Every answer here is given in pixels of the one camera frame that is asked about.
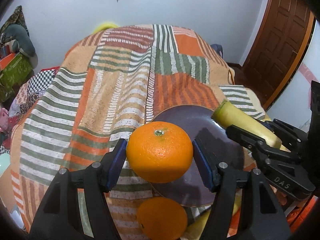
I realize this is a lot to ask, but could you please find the large orange front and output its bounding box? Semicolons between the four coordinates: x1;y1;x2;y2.
137;197;188;239

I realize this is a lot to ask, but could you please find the large orange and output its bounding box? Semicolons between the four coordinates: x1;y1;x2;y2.
126;121;193;184
137;197;188;239

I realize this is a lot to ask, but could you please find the purple plate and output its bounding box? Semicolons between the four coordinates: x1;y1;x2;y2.
150;104;247;208

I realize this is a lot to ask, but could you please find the brown wooden door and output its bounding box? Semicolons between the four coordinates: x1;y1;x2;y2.
243;0;315;109

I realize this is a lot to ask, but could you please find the blue chair back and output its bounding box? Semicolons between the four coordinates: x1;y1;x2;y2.
210;44;223;58

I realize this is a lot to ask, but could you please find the pink toy figure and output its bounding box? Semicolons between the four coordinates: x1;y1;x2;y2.
0;108;9;132

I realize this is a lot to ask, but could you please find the striped patchwork blanket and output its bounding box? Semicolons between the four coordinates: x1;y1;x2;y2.
10;24;265;230

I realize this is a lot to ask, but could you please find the green storage box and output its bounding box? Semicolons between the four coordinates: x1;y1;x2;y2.
1;53;33;103

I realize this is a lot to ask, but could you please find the yellow round object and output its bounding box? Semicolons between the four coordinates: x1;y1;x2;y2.
92;22;119;34

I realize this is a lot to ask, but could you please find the grey stuffed pillow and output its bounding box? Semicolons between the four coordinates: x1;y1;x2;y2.
1;24;35;57

